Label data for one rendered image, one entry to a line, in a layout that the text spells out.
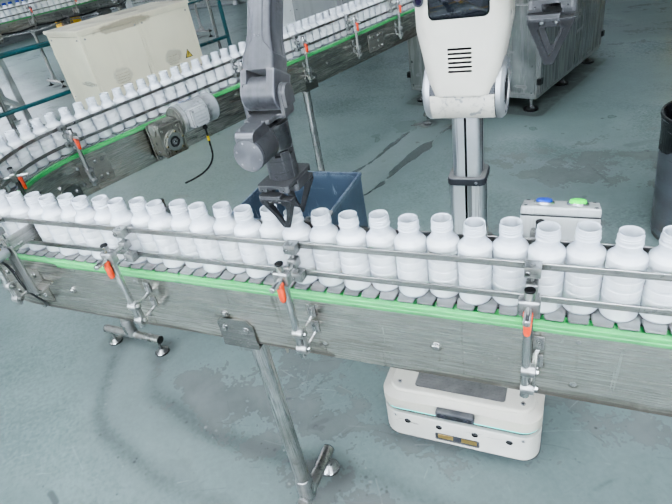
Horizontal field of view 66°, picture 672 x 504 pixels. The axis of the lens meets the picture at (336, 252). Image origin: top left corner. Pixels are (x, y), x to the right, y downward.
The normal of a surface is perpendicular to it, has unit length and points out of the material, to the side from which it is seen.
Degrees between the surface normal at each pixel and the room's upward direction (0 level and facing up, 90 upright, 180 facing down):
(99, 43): 90
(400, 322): 90
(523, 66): 86
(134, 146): 90
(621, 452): 0
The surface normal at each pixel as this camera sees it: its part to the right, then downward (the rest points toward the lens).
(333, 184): -0.37, 0.56
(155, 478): -0.16, -0.82
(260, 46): -0.40, 0.11
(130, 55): 0.75, 0.25
